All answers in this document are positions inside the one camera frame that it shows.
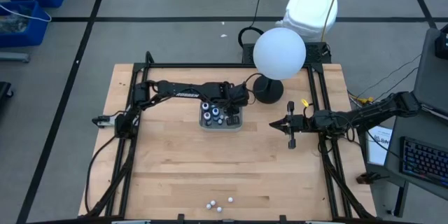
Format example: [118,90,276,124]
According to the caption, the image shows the thin black floor cables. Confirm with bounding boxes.
[348,54,423,103]

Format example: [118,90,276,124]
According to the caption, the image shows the dark grey desk top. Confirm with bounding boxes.
[384,101,448,202]

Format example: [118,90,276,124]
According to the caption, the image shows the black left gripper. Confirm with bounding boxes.
[220,82,251,126]

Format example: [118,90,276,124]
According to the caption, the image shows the black looped floor cable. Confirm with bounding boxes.
[238,0,267,49]

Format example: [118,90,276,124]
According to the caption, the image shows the long thick black cable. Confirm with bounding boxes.
[84,134,119,214]

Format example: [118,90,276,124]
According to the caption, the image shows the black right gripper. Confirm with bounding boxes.
[269,100,319,150]

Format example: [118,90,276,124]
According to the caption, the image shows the grey plastic bin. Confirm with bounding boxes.
[198,101,245,133]

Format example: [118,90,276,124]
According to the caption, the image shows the black backlit keyboard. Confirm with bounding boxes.
[400,136,448,189]

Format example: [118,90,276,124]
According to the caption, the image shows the grey metal bar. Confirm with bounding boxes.
[0,52,31,64]

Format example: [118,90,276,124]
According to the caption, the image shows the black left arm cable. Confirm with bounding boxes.
[243,72,267,106]

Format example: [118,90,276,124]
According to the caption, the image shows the white plastic bucket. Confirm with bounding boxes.
[275,0,340,43]

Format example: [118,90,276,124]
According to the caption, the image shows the black desk device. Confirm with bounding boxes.
[434,24,448,60]

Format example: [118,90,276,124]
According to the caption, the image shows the yellow hanging cable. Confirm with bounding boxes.
[321,0,347,43]

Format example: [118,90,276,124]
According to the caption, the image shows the white globe lamp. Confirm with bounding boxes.
[252,27,307,105]

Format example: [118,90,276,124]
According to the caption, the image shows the white printed paper sheet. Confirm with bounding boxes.
[365,125,395,167]

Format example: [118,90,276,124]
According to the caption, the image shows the brown and black clamp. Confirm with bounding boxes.
[356,171,388,186]

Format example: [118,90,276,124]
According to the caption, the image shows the dark grey desk panel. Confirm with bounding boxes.
[412,27,448,117]

